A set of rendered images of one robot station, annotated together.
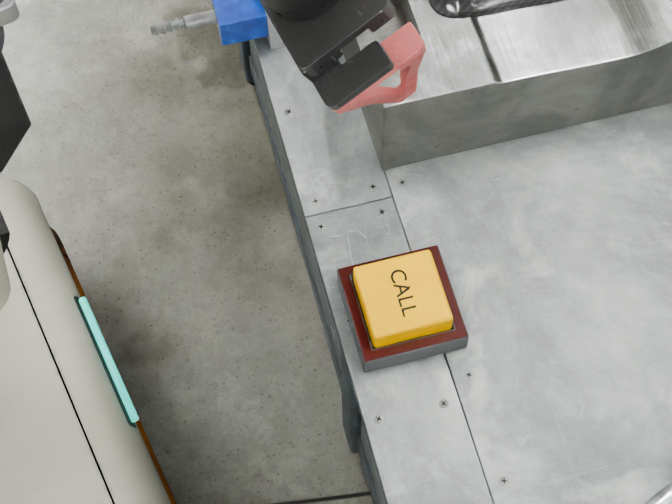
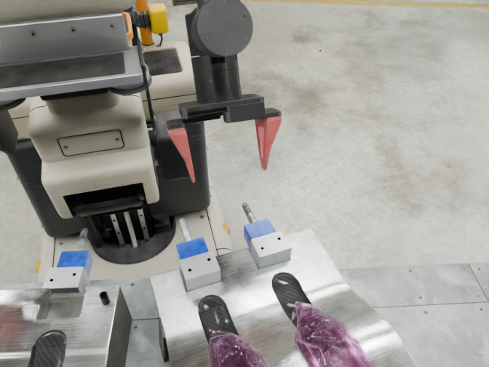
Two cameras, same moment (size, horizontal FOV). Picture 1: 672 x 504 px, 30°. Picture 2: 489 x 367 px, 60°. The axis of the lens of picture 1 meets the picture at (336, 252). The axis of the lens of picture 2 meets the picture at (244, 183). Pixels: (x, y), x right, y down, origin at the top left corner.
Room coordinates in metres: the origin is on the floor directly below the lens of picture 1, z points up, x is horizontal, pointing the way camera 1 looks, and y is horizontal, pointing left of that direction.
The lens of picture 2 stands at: (0.99, -0.26, 1.37)
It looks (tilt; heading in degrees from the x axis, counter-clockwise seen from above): 44 degrees down; 100
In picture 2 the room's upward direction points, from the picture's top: straight up
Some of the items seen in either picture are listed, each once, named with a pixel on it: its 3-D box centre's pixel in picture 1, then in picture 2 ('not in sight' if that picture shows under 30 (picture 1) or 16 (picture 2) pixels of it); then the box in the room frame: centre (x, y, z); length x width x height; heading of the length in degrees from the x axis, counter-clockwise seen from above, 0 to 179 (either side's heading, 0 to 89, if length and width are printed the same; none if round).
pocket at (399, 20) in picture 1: (382, 29); not in sight; (0.61, -0.04, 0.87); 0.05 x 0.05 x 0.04; 13
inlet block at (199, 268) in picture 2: not in sight; (192, 250); (0.85, 0.12, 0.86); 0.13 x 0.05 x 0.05; 120
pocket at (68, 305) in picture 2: not in sight; (66, 309); (0.72, -0.02, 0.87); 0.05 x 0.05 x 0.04; 13
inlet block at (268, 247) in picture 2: not in sight; (258, 231); (0.94, 0.17, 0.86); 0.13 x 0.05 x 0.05; 120
